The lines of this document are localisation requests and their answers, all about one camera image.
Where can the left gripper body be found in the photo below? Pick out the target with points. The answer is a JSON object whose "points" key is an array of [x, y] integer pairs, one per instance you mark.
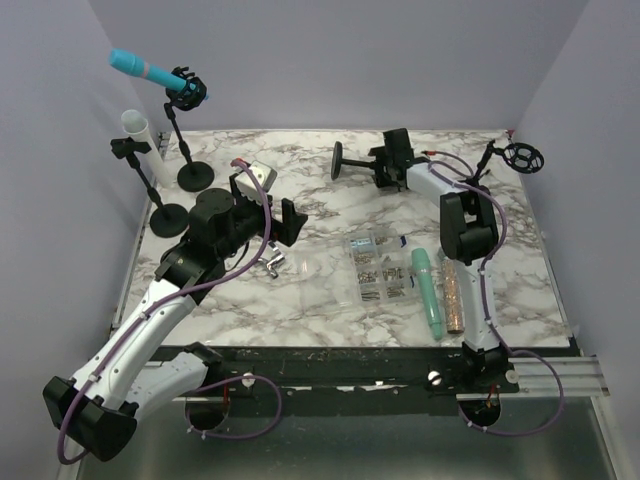
{"points": [[252, 222]]}

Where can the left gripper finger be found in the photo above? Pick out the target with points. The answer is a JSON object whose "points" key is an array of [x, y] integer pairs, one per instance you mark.
{"points": [[291, 223], [245, 186]]}

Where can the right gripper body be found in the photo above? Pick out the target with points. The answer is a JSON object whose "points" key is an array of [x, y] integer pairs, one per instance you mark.
{"points": [[382, 170]]}

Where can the black round base stand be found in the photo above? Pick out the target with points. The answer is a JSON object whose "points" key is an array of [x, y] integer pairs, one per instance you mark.
{"points": [[350, 162]]}

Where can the mint green microphone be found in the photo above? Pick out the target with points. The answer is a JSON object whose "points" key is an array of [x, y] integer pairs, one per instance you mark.
{"points": [[422, 269]]}

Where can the silver glitter microphone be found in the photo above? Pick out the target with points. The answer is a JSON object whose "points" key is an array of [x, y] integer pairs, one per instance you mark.
{"points": [[454, 317]]}

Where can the black tripod shock mount stand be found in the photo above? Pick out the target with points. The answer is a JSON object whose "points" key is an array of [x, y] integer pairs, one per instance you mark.
{"points": [[520, 157]]}

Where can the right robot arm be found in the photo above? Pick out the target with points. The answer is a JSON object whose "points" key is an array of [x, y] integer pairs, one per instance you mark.
{"points": [[468, 235]]}

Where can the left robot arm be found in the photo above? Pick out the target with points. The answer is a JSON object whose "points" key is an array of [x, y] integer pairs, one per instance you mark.
{"points": [[100, 406]]}

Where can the black clip stand left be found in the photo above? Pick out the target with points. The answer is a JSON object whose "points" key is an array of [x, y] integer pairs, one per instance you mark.
{"points": [[167, 220]]}

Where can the white microphone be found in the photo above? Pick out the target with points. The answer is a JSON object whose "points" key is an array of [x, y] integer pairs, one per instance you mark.
{"points": [[136, 126]]}

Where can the blue microphone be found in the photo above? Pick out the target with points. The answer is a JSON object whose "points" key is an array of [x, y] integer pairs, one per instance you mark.
{"points": [[133, 65]]}

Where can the chrome faucet tap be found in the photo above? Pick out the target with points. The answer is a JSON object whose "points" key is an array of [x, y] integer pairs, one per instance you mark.
{"points": [[272, 263]]}

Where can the clear screw organizer box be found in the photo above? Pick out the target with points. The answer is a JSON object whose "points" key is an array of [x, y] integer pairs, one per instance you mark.
{"points": [[360, 270]]}

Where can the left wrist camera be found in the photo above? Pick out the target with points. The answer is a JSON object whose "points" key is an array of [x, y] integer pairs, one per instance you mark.
{"points": [[261, 167]]}

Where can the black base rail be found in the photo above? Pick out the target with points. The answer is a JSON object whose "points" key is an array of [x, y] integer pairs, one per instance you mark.
{"points": [[336, 381]]}

